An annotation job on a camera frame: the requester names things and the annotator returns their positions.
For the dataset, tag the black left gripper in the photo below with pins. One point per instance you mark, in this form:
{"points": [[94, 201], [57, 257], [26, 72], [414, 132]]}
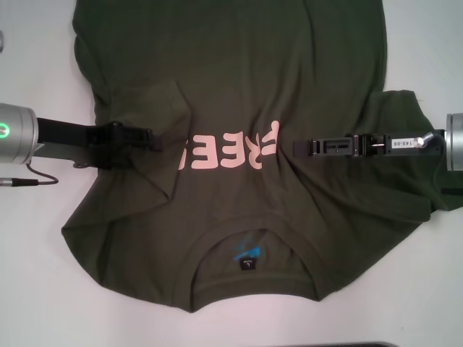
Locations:
{"points": [[61, 132]]}

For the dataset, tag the dark green t-shirt pink print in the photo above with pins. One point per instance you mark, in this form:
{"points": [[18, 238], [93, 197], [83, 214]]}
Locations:
{"points": [[235, 72]]}

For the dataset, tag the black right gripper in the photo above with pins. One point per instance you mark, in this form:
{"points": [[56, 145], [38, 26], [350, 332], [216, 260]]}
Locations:
{"points": [[365, 144]]}

